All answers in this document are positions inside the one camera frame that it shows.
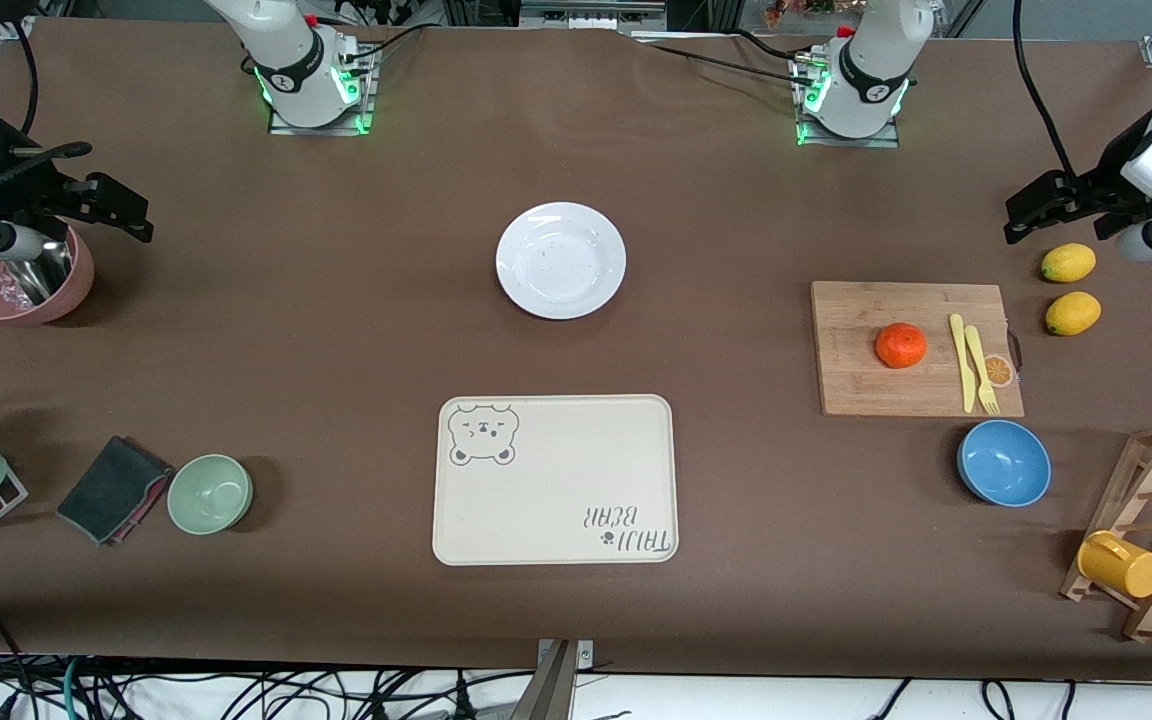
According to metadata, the brown table cover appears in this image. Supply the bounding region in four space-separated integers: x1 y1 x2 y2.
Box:
0 15 1152 683

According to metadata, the orange mandarin fruit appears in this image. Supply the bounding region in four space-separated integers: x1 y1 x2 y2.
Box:
875 322 928 370

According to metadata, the cream bear print tray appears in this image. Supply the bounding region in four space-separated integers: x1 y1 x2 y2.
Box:
432 394 679 567

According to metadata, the grey metal clamp bracket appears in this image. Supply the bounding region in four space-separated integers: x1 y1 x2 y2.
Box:
536 640 595 669

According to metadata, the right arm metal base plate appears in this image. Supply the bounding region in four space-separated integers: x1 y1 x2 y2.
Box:
268 40 377 136

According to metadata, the black base cable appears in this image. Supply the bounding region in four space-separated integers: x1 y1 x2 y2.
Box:
636 28 817 87
341 22 442 66

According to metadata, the pink folded cloth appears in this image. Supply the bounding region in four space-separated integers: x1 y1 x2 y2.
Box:
106 468 174 547

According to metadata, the white round plate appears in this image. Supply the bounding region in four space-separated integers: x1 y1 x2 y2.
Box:
495 202 628 321

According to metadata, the bamboo cutting board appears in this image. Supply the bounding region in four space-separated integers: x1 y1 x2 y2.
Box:
811 281 1026 419

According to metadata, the pink bowl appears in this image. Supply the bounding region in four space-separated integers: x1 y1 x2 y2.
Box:
0 225 95 326

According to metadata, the black right base cable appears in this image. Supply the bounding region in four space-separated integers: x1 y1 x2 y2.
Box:
341 22 442 66

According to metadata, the blue bowl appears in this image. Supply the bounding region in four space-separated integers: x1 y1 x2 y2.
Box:
957 419 1052 508

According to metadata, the dark grey folded cloth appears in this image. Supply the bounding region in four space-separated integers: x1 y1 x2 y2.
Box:
56 435 174 547

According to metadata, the yellow plastic knife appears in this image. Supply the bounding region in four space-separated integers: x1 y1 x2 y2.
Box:
949 313 978 414

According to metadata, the yellow lemon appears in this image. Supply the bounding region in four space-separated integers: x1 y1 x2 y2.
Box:
1041 243 1098 284
1045 291 1103 337

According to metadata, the metal scoop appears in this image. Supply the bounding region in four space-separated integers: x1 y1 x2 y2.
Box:
1 240 74 307

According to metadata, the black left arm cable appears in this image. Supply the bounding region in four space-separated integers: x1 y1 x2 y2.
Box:
1012 0 1077 177

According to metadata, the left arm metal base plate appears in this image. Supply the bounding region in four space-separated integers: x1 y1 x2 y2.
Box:
791 50 902 149

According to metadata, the black left base cable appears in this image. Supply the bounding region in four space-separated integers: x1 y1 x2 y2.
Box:
636 28 817 87

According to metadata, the dark metal beam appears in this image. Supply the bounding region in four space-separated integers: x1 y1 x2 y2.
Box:
508 640 577 720

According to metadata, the yellow plastic fork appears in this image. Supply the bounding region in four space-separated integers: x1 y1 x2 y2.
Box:
964 324 1001 416

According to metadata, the wooden peg rack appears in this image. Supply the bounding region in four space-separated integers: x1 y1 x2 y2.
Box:
1059 423 1152 643

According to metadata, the yellow mug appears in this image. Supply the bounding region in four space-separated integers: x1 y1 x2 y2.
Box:
1077 530 1152 600

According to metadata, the aluminium frame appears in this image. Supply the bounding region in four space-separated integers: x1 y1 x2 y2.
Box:
441 0 737 31

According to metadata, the pale green bowl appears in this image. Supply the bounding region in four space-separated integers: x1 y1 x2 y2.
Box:
167 454 254 536

